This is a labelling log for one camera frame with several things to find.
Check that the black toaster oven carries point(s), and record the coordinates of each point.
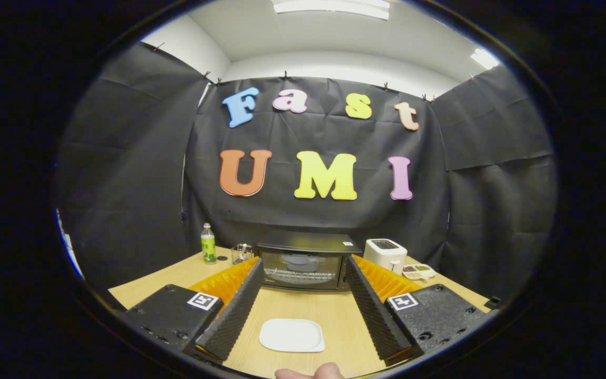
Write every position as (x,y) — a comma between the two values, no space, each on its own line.
(308,242)

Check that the white pop-up toaster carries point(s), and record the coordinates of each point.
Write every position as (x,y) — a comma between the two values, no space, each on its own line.
(384,258)

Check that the white square plate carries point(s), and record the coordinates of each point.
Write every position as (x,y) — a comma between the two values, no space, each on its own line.
(292,335)

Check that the green label drink bottle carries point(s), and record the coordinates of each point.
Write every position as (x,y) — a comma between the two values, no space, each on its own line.
(208,250)

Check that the long ceiling light panel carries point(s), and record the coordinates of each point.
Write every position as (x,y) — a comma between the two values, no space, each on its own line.
(332,6)

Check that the small ceiling light panel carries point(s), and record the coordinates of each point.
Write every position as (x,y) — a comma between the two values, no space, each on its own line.
(485,58)

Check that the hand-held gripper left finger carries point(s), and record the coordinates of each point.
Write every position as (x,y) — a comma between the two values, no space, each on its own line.
(237,310)

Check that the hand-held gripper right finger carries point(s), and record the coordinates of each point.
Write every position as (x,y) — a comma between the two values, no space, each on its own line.
(371,310)

